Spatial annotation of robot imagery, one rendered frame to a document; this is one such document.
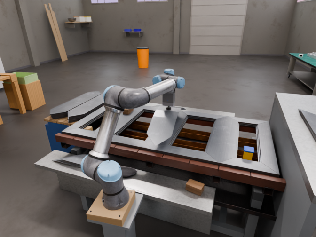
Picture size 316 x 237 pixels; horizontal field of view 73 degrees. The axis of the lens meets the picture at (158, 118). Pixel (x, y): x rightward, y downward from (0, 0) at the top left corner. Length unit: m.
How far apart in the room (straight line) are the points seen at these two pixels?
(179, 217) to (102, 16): 12.27
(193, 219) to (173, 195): 0.32
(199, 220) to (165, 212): 0.24
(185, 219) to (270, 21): 10.97
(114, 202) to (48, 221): 1.22
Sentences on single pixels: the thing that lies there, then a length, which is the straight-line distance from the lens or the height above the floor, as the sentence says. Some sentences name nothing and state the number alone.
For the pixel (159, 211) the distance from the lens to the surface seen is 1.70.
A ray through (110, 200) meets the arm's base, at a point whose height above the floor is 0.79.
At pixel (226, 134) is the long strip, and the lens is 1.73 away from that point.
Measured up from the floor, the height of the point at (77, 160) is 0.72.
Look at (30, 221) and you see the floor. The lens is 2.45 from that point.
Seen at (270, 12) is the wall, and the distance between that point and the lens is 11.94.
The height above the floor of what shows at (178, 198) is 0.68.
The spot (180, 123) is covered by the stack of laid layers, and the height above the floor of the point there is 0.84.
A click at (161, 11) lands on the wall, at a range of 12.04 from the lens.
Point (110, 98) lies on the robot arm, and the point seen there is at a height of 1.26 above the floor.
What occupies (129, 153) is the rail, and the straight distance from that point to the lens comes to 1.52.
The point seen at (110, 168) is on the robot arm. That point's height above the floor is 0.96.
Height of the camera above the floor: 1.64
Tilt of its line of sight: 25 degrees down
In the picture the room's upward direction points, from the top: 1 degrees counter-clockwise
